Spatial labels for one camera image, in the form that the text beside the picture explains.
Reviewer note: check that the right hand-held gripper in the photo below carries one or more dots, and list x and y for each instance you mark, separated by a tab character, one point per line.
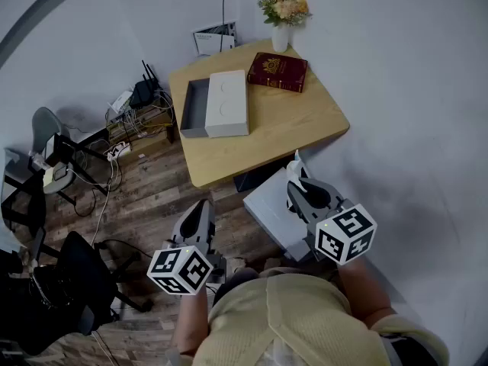
345	235

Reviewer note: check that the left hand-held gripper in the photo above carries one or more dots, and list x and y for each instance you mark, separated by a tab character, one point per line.
179	269

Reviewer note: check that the white plastic bag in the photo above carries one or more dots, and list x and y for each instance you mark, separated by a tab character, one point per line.
295	168

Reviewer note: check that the grey box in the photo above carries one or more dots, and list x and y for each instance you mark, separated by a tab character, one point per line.
194	107

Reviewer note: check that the person's right forearm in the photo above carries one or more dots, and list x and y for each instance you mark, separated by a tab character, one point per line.
362	292

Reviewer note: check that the person's left forearm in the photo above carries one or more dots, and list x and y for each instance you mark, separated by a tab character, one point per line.
192	318

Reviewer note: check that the white box lid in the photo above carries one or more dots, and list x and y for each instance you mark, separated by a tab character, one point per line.
227	103

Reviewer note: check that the person's legs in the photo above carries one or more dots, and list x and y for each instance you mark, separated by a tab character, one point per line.
236	280

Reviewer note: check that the white power strip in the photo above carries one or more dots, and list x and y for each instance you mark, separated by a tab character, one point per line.
119	151

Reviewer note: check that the person's pale yellow top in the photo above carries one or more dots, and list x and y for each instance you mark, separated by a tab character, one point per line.
297	318

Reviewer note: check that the black office chair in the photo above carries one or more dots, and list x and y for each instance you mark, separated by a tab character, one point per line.
76	277

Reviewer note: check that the dark red ornate book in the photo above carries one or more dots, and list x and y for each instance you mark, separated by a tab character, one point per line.
277	71

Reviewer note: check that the black router with antennas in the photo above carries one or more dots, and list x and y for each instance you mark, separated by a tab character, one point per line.
143	92

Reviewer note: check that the white router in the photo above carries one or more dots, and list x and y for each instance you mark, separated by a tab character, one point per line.
121	101

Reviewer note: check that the small pale device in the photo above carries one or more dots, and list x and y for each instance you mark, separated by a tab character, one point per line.
57	174

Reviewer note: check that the white vase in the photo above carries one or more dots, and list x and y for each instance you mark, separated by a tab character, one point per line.
281	38

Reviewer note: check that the black waist bag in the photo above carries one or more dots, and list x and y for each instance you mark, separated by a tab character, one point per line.
409	351

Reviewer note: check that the grey shell chair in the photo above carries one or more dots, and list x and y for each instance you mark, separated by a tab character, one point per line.
43	124

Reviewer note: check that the white cloth covered table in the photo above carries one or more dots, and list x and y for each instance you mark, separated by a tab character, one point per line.
5	204

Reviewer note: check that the yellow flower bouquet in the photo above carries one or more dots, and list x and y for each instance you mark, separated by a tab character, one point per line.
284	6

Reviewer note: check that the black metal table frame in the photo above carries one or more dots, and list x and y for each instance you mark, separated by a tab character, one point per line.
85	151

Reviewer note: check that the white carton against wall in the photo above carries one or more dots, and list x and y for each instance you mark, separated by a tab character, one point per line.
207	42

